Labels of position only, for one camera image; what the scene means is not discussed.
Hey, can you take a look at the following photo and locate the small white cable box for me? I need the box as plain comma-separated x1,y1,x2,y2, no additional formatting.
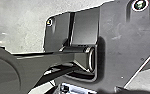
59,83,104,94

